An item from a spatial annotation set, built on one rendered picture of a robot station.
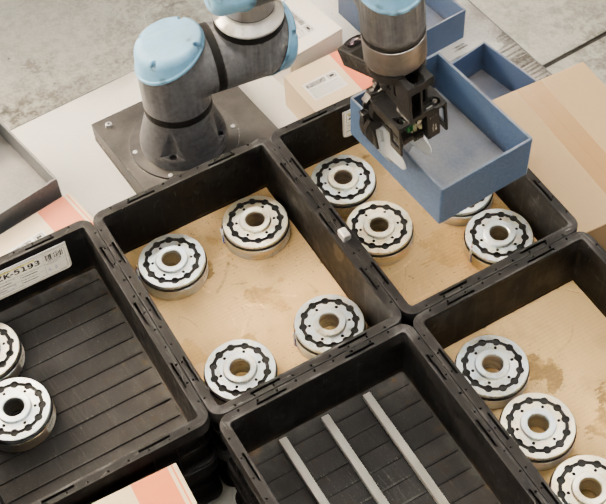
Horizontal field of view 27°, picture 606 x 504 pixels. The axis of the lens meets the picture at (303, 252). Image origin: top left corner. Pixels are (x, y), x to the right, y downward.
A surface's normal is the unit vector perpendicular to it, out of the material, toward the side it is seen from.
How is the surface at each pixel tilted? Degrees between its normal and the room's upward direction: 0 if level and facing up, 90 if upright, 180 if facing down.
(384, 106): 5
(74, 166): 0
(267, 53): 94
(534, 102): 0
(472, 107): 89
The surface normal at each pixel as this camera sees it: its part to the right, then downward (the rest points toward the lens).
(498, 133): -0.83, 0.47
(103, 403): -0.04, -0.59
